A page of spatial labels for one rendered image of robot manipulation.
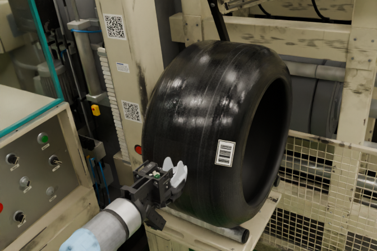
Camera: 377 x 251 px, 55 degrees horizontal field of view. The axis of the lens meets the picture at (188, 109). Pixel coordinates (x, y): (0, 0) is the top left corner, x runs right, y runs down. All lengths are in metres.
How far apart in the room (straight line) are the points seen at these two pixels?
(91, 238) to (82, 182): 0.79
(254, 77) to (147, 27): 0.38
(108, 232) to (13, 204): 0.66
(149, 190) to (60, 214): 0.67
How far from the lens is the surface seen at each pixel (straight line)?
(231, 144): 0.87
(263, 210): 1.41
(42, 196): 1.39
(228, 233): 1.20
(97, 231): 0.70
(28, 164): 1.30
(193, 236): 1.26
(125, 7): 1.07
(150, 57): 1.16
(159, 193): 0.79
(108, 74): 1.24
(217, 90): 0.89
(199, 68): 0.96
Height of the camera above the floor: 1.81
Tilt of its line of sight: 30 degrees down
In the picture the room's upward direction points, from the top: 6 degrees counter-clockwise
